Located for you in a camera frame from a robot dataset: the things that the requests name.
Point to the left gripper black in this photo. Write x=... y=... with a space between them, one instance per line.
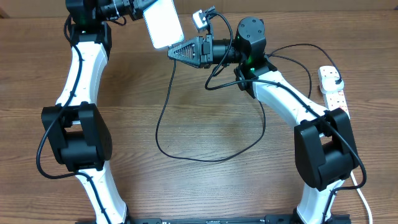
x=136 y=12

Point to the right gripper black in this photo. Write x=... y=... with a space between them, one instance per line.
x=204 y=51

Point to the Samsung Galaxy smartphone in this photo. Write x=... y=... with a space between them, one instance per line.
x=163 y=24

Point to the white power strip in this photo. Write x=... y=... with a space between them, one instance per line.
x=337 y=99

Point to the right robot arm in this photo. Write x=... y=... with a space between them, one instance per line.
x=324 y=145

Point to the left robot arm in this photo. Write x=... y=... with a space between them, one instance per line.
x=77 y=142

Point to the white charger plug adapter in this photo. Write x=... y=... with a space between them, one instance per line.
x=329 y=85

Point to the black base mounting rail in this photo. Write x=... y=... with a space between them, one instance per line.
x=214 y=221

